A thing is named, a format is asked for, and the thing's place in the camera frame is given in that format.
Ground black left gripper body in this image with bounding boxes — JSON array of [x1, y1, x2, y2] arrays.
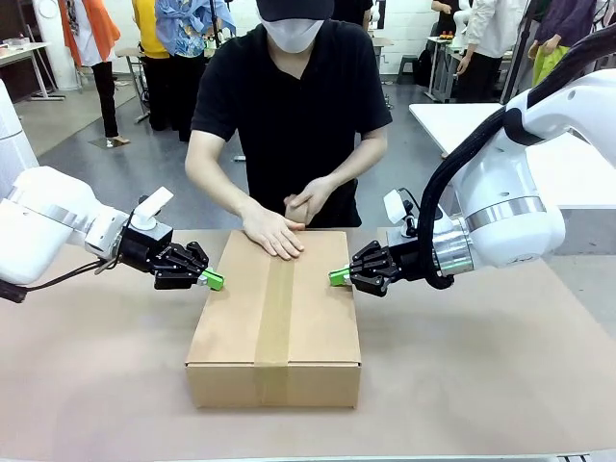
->
[[116, 224, 201, 285]]

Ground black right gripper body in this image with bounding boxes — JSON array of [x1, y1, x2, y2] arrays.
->
[[370, 228, 434, 285]]

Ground brown cardboard box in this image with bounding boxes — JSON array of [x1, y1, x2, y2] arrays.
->
[[184, 229, 363, 411]]

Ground brown packing tape roll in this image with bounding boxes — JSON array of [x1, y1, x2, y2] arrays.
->
[[284, 194, 309, 230]]

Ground person's right forearm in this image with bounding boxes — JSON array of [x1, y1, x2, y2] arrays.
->
[[185, 143, 259, 222]]

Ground person's left forearm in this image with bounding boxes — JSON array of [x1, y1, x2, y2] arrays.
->
[[326, 129, 389, 192]]

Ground person's right hand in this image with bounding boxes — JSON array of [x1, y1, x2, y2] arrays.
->
[[240, 204, 305, 261]]

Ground person's left hand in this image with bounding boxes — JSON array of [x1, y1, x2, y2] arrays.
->
[[288, 177, 338, 225]]

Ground brown tape strip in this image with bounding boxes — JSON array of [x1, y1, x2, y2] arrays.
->
[[253, 257, 296, 408]]

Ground person's black shirt torso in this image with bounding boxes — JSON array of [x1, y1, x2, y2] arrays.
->
[[191, 18, 394, 230]]

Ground grey step stool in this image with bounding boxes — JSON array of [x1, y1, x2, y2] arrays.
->
[[397, 55, 419, 86]]

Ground bystander in yellow shirt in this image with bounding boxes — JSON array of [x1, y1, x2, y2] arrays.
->
[[132, 0, 172, 131]]

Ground grey-legged background table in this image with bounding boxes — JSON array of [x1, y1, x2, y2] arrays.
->
[[425, 36, 463, 102]]

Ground bystander in blue patterned shirt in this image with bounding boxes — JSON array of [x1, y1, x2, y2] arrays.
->
[[154, 0, 237, 143]]

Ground bystander in orange jacket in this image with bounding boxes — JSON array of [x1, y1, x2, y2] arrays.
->
[[60, 0, 121, 141]]

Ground light wooden table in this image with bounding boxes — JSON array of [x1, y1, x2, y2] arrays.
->
[[0, 40, 66, 102]]

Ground black stand pole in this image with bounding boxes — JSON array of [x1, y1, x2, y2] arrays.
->
[[206, 0, 227, 49]]

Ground white face mask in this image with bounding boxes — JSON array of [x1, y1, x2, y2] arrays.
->
[[263, 18, 322, 53]]

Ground white round pillar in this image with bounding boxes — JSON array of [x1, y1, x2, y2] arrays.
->
[[33, 0, 81, 90]]

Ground black slanted pole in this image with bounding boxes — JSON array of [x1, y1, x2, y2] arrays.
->
[[500, 0, 538, 105]]

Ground bystander in white jacket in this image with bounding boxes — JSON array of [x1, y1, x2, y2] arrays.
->
[[456, 0, 519, 105]]

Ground black cap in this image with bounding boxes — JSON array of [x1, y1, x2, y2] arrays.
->
[[254, 0, 336, 23]]

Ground bystander in purple top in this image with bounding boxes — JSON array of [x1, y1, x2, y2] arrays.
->
[[526, 0, 598, 88]]

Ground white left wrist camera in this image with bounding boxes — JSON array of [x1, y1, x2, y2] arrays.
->
[[132, 187, 174, 230]]

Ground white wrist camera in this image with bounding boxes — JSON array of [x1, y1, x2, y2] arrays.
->
[[383, 189, 416, 237], [132, 187, 174, 230]]

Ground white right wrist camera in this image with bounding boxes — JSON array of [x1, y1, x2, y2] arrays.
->
[[383, 189, 416, 237]]

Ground black braided cable sleeve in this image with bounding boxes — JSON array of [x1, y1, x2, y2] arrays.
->
[[417, 22, 616, 291]]

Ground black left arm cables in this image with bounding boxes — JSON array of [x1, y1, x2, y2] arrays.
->
[[0, 254, 121, 304]]

